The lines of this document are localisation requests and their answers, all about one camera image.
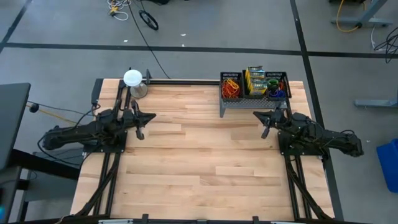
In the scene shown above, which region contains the black coiled cable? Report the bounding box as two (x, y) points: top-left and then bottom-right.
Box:
(138, 9), (160, 31)

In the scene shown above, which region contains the white cable bundle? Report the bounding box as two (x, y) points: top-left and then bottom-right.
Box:
(107, 0), (130, 22)

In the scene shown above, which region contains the grey metal bar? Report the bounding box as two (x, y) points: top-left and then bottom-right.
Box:
(354, 93), (398, 109)

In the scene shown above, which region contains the black cable bundle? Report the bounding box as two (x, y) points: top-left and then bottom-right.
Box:
(373, 26), (398, 65)

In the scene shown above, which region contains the black plastic mesh basket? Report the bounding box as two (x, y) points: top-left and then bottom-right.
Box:
(242, 70), (268, 100)
(220, 72), (245, 102)
(264, 72), (292, 102)

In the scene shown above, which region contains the large red rubber band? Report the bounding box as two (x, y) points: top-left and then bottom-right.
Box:
(221, 81), (242, 100)

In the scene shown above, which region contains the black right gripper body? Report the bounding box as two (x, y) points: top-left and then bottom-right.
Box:
(261, 107), (290, 140)

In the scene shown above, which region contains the grey desk leg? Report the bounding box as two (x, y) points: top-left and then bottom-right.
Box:
(330, 0), (394, 29)

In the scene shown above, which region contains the white mushroom table lamp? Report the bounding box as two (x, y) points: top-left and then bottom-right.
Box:
(123, 68), (149, 100)

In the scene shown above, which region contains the yellow floor cable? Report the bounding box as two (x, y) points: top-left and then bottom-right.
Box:
(335, 0), (361, 34)

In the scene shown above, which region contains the grey perforated metal shelf riser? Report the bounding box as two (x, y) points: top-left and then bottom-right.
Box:
(219, 72), (289, 118)

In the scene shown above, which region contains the black desk frame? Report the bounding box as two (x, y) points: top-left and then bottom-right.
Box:
(0, 149), (80, 224)

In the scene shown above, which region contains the blue plastic bin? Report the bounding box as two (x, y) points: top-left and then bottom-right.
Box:
(376, 138), (398, 194)

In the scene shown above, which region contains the black floor cable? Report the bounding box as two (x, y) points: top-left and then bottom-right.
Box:
(127, 0), (171, 80)

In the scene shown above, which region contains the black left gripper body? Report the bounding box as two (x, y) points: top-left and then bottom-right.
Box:
(123, 100), (146, 141)

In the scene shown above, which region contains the black flat monitor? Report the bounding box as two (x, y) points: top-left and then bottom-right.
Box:
(0, 82), (32, 170)

